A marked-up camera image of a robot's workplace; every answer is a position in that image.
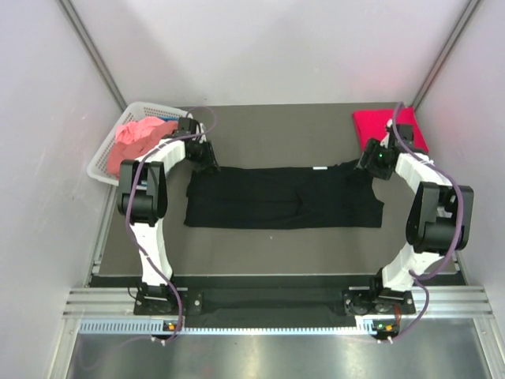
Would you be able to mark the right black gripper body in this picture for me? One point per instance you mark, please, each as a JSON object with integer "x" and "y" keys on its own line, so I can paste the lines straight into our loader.
{"x": 375, "y": 163}

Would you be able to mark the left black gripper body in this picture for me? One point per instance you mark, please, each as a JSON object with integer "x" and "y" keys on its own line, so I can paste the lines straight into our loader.
{"x": 202, "y": 157}

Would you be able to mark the black t shirt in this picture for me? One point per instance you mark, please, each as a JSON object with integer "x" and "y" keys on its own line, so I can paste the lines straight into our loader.
{"x": 284, "y": 198}

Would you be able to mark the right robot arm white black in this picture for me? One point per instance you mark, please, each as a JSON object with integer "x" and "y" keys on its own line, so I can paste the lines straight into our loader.
{"x": 437, "y": 226}

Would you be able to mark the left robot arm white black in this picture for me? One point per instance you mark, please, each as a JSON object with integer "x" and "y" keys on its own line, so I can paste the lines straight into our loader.
{"x": 143, "y": 201}

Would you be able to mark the folded red t shirt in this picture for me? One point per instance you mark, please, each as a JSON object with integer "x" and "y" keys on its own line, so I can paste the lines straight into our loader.
{"x": 372, "y": 124}

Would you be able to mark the blue t shirt in basket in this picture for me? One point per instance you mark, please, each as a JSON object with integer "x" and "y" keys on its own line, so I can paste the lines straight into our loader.
{"x": 170, "y": 119}

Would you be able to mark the crumpled pink t shirt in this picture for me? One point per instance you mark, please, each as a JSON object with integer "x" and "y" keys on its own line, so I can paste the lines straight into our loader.
{"x": 135, "y": 139}

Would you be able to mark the white plastic laundry basket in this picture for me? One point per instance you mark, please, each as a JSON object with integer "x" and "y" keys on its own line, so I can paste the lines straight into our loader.
{"x": 97, "y": 169}

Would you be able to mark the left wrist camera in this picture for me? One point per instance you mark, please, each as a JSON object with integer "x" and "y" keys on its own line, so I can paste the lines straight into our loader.
{"x": 188, "y": 129}

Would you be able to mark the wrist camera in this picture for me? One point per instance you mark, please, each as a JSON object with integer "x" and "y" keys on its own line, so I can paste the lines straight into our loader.
{"x": 188, "y": 129}
{"x": 403, "y": 136}

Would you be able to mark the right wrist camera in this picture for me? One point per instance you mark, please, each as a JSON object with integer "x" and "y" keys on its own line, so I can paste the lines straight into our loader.
{"x": 403, "y": 136}

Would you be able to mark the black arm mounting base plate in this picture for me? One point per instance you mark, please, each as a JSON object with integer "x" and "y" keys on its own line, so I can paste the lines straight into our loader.
{"x": 267, "y": 301}

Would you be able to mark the aluminium frame rail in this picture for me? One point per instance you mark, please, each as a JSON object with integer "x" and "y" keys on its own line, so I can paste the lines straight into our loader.
{"x": 444, "y": 302}

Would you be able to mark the perforated grey cable duct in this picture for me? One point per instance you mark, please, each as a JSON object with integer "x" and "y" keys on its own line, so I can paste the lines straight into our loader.
{"x": 165, "y": 328}

